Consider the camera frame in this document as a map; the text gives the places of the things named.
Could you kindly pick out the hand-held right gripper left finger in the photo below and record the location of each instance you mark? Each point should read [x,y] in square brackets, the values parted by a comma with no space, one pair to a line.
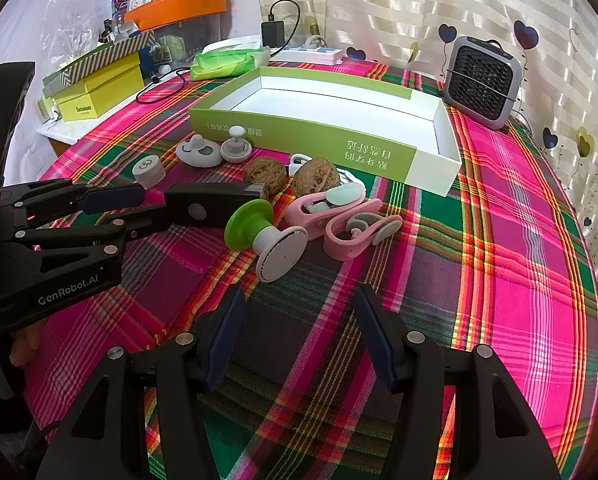
[224,340]

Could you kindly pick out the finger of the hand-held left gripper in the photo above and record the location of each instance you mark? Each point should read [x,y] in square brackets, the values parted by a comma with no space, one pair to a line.
[111,198]
[139,227]

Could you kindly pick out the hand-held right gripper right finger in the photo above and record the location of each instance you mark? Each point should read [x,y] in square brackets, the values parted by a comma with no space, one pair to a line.
[379,340]

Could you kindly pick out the white bottle cap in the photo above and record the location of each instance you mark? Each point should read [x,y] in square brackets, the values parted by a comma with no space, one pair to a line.
[148,169]

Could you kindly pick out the black rectangular device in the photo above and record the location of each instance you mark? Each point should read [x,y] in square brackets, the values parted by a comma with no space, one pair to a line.
[214,205]

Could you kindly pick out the grey panda face knob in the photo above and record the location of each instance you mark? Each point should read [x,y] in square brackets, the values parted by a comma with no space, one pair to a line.
[199,152]

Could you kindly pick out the pink clip with grey pads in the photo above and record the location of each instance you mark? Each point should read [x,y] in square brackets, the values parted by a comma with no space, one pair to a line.
[344,245]

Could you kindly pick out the green and white suction knob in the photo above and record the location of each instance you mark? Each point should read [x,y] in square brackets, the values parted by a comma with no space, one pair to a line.
[279,255]

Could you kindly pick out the grey knob with white ball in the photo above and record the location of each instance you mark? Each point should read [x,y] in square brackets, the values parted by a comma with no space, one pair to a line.
[236,152]

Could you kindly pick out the brown walnut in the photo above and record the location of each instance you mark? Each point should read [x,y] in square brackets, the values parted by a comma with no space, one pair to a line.
[316,175]
[260,172]

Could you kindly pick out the pink clip with mint pad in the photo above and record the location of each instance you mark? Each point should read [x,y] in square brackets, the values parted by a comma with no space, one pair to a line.
[309,215]

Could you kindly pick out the green and white cardboard box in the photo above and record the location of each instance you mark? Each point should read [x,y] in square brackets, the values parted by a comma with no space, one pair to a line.
[329,110]

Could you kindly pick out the person's left hand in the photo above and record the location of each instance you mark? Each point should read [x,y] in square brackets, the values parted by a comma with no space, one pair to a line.
[26,342]

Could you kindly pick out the yellow cardboard box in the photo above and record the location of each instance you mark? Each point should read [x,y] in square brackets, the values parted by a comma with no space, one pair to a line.
[99,95]

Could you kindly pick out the small white ball figure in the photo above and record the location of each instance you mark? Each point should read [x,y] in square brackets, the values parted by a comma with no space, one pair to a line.
[164,68]

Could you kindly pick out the striped cardboard box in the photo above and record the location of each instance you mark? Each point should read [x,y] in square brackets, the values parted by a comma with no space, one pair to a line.
[104,55]

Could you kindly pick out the pink and green plaid tablecloth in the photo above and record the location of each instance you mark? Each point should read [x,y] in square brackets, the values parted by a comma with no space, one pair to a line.
[504,260]

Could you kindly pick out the green tissue pack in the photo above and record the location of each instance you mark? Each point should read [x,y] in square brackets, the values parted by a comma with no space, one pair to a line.
[224,65]

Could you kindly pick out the clear plastic bag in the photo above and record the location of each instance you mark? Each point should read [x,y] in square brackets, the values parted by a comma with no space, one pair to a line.
[74,20]

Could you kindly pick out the storage bin with orange lid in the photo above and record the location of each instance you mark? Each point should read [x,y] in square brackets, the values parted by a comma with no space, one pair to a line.
[179,7]

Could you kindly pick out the black power adapter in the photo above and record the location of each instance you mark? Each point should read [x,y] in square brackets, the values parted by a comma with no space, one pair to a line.
[273,34]

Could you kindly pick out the white power strip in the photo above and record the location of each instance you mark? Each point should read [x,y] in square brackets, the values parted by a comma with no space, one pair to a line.
[304,54]

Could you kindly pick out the white plug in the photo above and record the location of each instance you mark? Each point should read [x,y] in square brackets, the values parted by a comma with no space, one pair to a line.
[314,41]

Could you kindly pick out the grey mini heater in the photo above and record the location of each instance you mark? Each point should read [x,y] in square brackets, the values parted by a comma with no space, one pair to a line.
[479,80]

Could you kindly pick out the striped curtain with hearts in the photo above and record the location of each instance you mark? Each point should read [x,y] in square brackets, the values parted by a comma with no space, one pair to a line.
[404,0]

